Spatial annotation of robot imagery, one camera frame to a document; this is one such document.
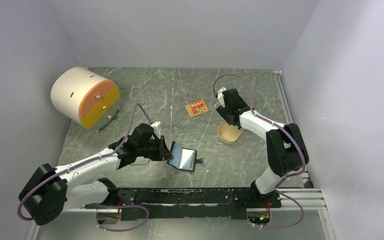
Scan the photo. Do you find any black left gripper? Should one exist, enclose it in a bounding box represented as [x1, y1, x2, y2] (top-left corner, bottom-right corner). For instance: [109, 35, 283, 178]
[137, 135, 174, 161]

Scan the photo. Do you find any black leather card holder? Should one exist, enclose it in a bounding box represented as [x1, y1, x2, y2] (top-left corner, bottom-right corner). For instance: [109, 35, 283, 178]
[166, 141, 204, 172]

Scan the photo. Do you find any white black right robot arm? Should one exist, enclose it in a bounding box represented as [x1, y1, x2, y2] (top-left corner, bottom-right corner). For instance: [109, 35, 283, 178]
[213, 87, 309, 207]

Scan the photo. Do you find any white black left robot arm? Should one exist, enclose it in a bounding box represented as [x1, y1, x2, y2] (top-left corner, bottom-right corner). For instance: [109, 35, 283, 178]
[17, 121, 173, 226]

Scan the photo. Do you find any beige oval tray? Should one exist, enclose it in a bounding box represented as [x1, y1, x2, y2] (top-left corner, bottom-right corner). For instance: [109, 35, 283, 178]
[217, 121, 244, 145]

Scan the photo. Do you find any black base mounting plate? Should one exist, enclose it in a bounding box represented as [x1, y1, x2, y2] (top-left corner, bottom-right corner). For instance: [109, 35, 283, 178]
[85, 187, 282, 221]

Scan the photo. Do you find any round cabinet with coloured drawers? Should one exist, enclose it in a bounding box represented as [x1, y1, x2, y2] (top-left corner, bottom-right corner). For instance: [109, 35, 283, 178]
[50, 67, 121, 133]

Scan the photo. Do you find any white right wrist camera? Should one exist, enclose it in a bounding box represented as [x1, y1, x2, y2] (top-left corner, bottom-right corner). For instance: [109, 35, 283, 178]
[216, 86, 227, 108]

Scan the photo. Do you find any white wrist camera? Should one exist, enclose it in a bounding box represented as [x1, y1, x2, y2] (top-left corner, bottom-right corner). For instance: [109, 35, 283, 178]
[216, 86, 227, 108]
[150, 121, 166, 138]

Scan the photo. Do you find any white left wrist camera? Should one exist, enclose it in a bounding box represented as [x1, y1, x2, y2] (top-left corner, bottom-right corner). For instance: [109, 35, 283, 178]
[150, 121, 166, 138]

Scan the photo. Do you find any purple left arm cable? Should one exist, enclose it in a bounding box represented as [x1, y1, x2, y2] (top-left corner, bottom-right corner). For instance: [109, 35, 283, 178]
[17, 103, 155, 233]

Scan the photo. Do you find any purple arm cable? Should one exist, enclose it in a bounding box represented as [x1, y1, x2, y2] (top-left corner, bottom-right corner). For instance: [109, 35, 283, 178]
[212, 73, 309, 230]
[17, 103, 155, 233]

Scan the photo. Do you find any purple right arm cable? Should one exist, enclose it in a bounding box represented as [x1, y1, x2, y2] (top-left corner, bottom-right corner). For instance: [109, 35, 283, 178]
[212, 73, 309, 230]

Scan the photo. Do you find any aluminium frame rail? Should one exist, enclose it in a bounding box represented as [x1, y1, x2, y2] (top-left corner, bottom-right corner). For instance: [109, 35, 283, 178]
[24, 71, 337, 240]

